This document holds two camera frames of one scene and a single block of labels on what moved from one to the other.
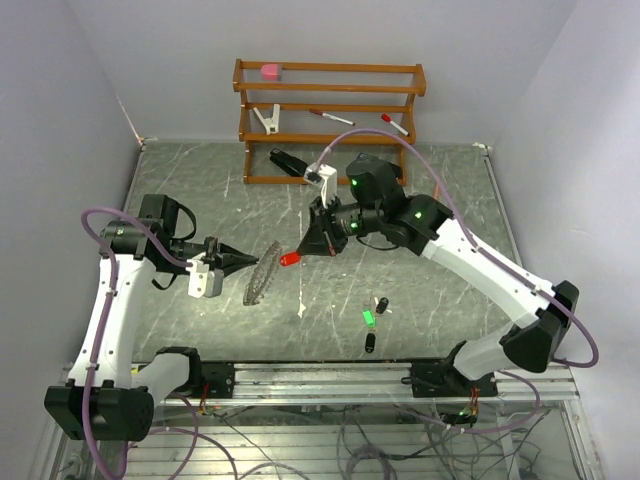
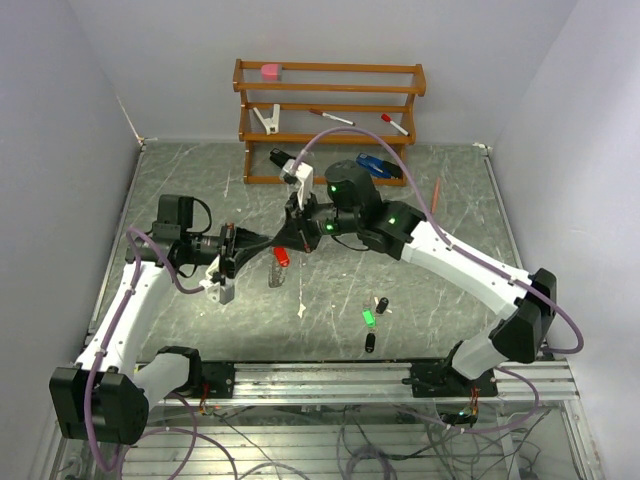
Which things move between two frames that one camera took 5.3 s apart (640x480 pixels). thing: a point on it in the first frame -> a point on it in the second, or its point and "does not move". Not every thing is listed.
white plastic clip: x=271 y=124 does not move
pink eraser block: x=271 y=72 does not move
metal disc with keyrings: x=263 y=275 -> x=276 y=276
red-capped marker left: x=332 y=117 does not move
